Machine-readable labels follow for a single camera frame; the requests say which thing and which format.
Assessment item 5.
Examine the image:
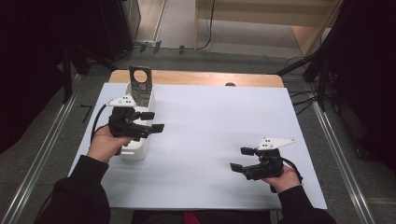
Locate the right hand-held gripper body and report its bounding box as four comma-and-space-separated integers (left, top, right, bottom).
244, 137, 297, 181

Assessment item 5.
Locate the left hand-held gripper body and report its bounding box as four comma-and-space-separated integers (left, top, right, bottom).
106, 94, 153, 142

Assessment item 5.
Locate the dark patterned phone case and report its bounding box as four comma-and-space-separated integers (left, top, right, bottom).
128, 65, 153, 109

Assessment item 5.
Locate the white rectangular plastic bin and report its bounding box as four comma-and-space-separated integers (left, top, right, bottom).
120, 81, 156, 161

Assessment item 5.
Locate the person's right hand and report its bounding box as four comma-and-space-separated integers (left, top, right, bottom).
260, 166, 303, 194

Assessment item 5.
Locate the person's left hand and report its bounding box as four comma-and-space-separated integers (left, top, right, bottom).
87, 125, 134, 165

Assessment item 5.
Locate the white board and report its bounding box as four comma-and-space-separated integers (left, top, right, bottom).
56, 82, 329, 211

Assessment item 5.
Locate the person's dark and red clothing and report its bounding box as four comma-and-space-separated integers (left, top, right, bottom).
132, 209, 272, 224

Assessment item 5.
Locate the black metal stand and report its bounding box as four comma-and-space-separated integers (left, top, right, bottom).
275, 46, 331, 111
60, 43, 118, 105

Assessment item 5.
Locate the black cabinet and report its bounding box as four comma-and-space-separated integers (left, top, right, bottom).
99, 0, 143, 62

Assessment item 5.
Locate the dark curtain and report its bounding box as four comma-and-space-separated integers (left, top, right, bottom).
0, 0, 104, 155
314, 0, 396, 172

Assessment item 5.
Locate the light wooden shelf unit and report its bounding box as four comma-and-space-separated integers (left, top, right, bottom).
194, 0, 345, 59

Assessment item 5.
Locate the right hand-held gripper black cable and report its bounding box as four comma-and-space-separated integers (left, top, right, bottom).
281, 158, 304, 185

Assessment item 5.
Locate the hand-held gripper black cable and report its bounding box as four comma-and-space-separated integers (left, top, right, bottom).
281, 158, 304, 185
90, 104, 110, 144

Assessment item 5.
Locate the left hand-held gripper black cable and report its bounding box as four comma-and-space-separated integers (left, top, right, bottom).
90, 104, 110, 144

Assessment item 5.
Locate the aluminium rail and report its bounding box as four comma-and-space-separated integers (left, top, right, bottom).
311, 101, 377, 224
0, 74, 82, 224

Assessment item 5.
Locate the bundle of black cables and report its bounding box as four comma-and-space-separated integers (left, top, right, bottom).
288, 88, 321, 117

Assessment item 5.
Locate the hanging black cable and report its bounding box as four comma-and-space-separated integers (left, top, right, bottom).
195, 0, 217, 50

